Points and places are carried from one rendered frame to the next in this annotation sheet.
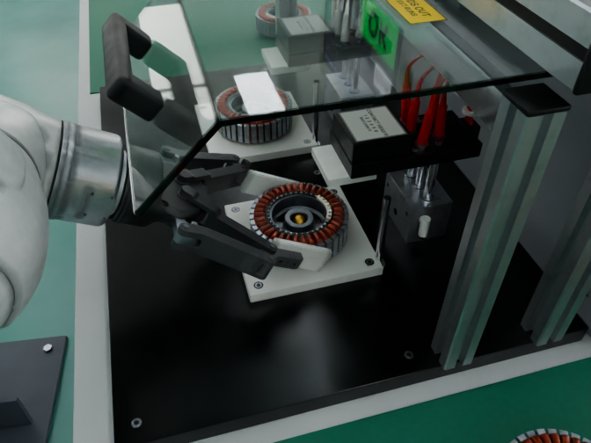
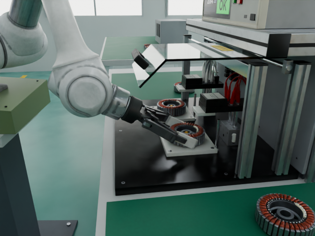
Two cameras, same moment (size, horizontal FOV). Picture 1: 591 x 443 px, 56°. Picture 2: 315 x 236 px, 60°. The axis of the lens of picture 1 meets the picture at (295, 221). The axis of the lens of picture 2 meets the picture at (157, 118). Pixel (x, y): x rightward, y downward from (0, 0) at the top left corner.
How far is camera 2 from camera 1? 0.30 m
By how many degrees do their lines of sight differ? 21
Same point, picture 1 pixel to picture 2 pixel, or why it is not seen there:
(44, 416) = not seen: outside the picture
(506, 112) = (250, 68)
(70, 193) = (112, 103)
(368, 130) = (212, 97)
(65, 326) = (77, 217)
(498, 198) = (250, 96)
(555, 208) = not seen: hidden behind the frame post
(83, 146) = (118, 89)
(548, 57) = (259, 50)
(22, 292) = (108, 98)
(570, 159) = not seen: hidden behind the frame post
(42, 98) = (80, 129)
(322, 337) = (192, 167)
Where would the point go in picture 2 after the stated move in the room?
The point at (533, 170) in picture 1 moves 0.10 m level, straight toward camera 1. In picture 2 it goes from (260, 86) to (244, 98)
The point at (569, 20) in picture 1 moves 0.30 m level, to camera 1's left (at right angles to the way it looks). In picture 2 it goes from (263, 38) to (120, 36)
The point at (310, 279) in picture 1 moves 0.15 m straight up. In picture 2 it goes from (189, 151) to (191, 101)
